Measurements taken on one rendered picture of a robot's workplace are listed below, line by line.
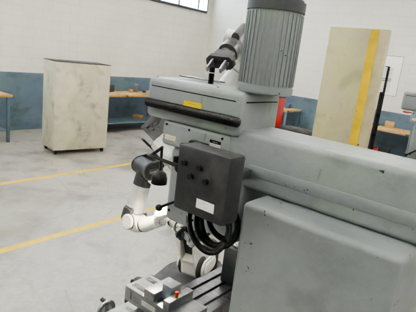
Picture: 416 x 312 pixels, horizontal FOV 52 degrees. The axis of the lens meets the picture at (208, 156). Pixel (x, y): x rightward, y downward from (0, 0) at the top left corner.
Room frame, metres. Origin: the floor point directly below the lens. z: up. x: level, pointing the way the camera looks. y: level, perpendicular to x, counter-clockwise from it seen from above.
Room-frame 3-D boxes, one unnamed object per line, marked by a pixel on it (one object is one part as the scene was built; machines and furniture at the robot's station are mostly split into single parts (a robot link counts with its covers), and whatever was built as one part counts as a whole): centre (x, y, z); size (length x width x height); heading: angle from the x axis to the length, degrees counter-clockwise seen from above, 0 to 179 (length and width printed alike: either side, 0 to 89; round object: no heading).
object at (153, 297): (1.67, 0.13, 1.00); 0.15 x 0.06 x 0.04; 143
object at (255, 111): (1.70, 0.01, 1.81); 0.47 x 0.26 x 0.16; 52
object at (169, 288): (1.63, 0.09, 1.02); 0.06 x 0.05 x 0.06; 143
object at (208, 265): (2.57, -0.01, 0.68); 0.21 x 0.20 x 0.13; 158
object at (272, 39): (1.56, -0.17, 2.05); 0.20 x 0.20 x 0.32
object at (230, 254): (2.03, -0.24, 1.01); 0.22 x 0.12 x 0.20; 150
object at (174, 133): (1.68, -0.01, 1.68); 0.34 x 0.24 x 0.10; 52
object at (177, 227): (1.79, 0.07, 1.23); 0.13 x 0.12 x 0.10; 117
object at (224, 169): (1.26, -0.01, 1.62); 0.20 x 0.09 x 0.21; 52
